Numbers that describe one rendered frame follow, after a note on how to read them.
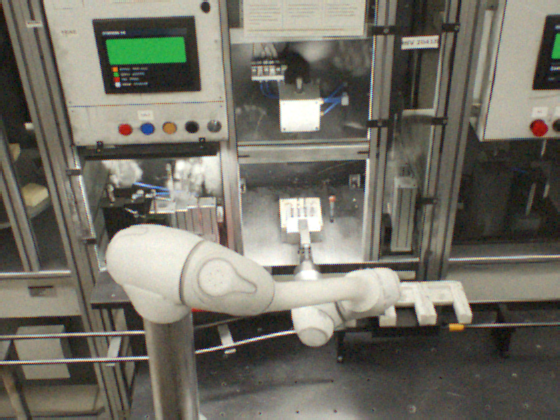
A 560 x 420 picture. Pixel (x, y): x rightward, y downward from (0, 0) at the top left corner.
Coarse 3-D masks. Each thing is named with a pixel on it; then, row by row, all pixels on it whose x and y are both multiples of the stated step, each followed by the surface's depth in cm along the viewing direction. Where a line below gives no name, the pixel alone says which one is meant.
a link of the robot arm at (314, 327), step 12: (300, 312) 176; (312, 312) 174; (324, 312) 175; (336, 312) 175; (300, 324) 174; (312, 324) 172; (324, 324) 173; (336, 324) 177; (300, 336) 175; (312, 336) 173; (324, 336) 173
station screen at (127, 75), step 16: (112, 32) 170; (128, 32) 170; (144, 32) 170; (160, 32) 170; (176, 32) 170; (112, 64) 174; (128, 64) 174; (144, 64) 174; (160, 64) 175; (176, 64) 175; (112, 80) 177; (128, 80) 177; (144, 80) 177; (160, 80) 177; (176, 80) 177
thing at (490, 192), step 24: (480, 144) 195; (504, 144) 195; (528, 144) 195; (552, 144) 195; (480, 168) 199; (504, 168) 200; (528, 168) 200; (552, 168) 200; (480, 192) 204; (504, 192) 204; (528, 192) 204; (552, 192) 204; (456, 216) 209; (480, 216) 209; (504, 216) 209; (528, 216) 209; (552, 216) 209; (456, 240) 214; (480, 240) 214; (504, 240) 214; (528, 240) 214; (552, 240) 215
